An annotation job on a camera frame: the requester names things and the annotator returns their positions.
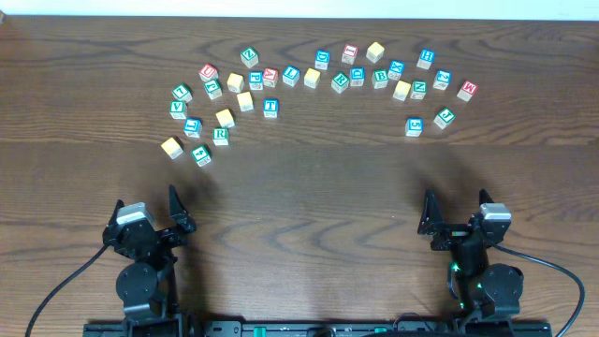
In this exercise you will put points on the red A block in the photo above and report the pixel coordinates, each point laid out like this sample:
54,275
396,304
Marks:
270,77

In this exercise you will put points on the green j block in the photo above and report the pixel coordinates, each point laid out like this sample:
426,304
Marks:
213,89
444,118

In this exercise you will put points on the green V block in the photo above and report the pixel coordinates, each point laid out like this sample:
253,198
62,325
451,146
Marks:
178,110

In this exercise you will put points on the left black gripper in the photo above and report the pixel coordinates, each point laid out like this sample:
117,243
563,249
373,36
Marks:
151,235

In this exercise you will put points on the red M block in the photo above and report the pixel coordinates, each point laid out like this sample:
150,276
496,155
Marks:
467,91

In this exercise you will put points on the blue X block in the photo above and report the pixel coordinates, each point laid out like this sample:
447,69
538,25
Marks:
395,70

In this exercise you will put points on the green J block right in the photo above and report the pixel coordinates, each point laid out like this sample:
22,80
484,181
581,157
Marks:
444,118

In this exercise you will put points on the green 4 block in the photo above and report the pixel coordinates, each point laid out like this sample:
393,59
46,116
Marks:
201,155

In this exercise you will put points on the blue 5 block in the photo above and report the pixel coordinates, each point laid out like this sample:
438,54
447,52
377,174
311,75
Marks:
414,127

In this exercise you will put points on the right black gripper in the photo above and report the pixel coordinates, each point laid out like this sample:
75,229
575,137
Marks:
452,231

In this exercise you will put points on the red U block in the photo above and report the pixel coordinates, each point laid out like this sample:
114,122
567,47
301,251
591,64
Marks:
208,72

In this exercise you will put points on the blue P block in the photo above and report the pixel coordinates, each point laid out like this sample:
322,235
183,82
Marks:
256,80

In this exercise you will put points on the yellow block upper left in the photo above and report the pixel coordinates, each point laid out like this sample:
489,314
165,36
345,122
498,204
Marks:
235,83

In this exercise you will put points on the green r block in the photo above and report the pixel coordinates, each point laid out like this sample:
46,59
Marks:
220,136
340,82

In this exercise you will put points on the green J block left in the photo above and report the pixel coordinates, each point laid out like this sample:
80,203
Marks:
213,89

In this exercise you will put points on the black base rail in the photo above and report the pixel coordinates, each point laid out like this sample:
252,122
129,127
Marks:
405,327

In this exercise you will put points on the yellow block centre left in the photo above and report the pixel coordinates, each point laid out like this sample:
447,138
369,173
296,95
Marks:
225,118

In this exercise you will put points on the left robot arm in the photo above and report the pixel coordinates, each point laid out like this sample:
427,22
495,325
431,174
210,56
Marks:
147,286

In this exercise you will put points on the blue T block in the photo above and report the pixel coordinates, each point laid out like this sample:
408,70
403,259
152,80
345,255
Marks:
270,108

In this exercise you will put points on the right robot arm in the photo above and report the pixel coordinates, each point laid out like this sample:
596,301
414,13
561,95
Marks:
486,291

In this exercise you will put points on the green 7 block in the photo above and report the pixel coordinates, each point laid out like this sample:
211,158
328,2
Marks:
182,93

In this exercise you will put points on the blue l block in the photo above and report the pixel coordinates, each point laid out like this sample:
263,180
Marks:
291,76
192,128

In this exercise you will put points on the red I block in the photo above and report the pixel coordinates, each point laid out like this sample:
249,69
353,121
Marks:
349,54

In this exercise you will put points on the yellow block far left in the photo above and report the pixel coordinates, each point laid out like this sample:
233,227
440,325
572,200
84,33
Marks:
172,148

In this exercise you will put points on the blue D block lower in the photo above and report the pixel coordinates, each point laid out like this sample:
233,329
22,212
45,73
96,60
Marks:
357,76

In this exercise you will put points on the blue H block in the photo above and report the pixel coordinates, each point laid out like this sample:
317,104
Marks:
425,59

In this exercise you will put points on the green Z block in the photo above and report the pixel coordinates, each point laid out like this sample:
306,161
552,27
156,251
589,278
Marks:
249,57

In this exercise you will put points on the green B block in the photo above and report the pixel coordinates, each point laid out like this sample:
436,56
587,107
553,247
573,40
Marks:
379,79

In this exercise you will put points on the yellow S block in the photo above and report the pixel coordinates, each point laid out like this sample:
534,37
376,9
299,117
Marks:
245,101

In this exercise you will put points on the blue L block left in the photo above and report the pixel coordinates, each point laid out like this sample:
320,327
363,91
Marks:
192,128

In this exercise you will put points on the yellow block top right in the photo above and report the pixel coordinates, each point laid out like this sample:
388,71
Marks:
375,52

